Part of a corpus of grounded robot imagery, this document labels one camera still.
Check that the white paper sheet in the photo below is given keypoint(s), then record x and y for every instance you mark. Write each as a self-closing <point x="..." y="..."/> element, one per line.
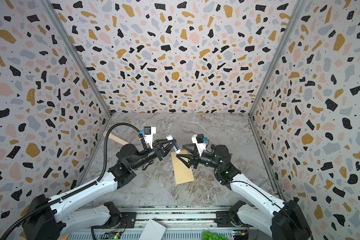
<point x="153" y="231"/>

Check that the circuit board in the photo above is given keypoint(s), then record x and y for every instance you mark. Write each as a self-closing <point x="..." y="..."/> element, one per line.
<point x="114" y="235"/>
<point x="241" y="235"/>

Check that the right circuit board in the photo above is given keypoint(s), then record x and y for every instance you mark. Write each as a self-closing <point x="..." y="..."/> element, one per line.
<point x="241" y="235"/>

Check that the right corner aluminium post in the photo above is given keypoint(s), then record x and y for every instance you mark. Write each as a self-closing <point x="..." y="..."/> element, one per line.
<point x="300" y="4"/>

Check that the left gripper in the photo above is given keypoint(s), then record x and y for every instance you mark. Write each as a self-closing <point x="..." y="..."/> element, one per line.
<point x="159" y="151"/>

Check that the left circuit board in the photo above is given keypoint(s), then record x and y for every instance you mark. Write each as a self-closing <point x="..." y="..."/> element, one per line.
<point x="114" y="235"/>

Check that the yellow paper envelope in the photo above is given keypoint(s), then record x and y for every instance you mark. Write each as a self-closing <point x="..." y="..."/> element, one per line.
<point x="182" y="173"/>

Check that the corner aluminium post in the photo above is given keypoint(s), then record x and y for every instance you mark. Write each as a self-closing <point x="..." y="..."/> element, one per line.
<point x="53" y="16"/>
<point x="300" y="4"/>

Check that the beige wooden stamp handle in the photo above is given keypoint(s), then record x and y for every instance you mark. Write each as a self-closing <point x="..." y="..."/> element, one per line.
<point x="117" y="139"/>

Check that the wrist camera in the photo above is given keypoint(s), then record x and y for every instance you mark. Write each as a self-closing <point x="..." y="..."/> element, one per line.
<point x="201" y="142"/>
<point x="146" y="136"/>

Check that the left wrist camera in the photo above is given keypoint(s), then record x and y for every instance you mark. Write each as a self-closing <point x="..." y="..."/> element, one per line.
<point x="146" y="136"/>

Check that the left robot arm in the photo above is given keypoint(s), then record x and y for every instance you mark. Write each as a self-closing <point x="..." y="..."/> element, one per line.
<point x="54" y="217"/>

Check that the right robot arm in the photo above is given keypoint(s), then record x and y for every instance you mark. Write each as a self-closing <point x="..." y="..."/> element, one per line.
<point x="278" y="219"/>

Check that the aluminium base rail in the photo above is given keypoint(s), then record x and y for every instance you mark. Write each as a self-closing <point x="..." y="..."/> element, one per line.
<point x="182" y="223"/>

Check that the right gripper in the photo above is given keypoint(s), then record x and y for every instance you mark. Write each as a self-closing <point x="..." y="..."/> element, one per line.
<point x="194" y="157"/>

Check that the green plastic bag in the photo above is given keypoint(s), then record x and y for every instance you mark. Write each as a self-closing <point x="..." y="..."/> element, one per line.
<point x="212" y="236"/>

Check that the left corner aluminium post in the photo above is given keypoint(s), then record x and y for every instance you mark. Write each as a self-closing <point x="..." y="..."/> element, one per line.
<point x="53" y="16"/>

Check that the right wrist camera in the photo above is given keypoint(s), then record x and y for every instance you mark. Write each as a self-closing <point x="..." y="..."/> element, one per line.
<point x="201" y="142"/>

